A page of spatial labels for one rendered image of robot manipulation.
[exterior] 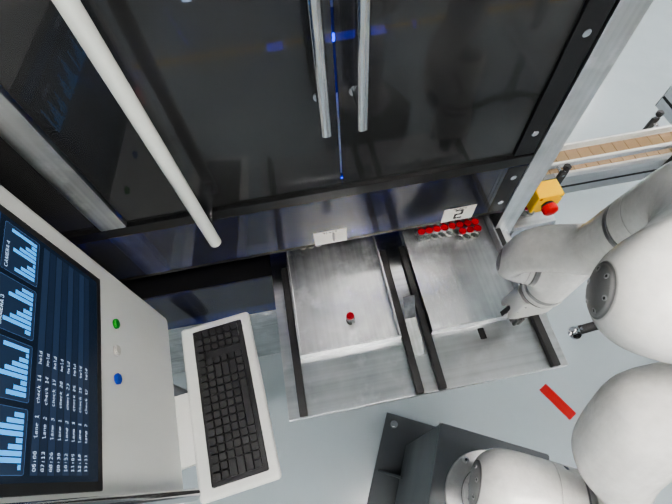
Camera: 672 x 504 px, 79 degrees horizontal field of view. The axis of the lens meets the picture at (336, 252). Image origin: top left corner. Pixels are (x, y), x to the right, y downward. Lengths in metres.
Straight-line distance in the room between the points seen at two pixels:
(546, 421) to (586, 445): 1.52
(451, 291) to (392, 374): 0.28
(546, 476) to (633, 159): 1.08
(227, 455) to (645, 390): 0.90
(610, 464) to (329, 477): 1.47
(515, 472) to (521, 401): 1.40
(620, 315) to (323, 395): 0.78
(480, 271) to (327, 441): 1.07
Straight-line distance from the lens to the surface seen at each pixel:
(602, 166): 1.49
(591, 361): 2.25
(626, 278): 0.41
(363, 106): 0.66
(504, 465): 0.69
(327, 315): 1.11
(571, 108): 0.96
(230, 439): 1.15
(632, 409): 0.53
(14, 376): 0.72
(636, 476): 0.57
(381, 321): 1.11
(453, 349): 1.11
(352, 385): 1.07
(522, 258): 0.78
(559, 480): 0.71
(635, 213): 0.60
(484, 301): 1.17
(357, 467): 1.93
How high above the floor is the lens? 1.93
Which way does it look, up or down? 61 degrees down
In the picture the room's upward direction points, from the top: 6 degrees counter-clockwise
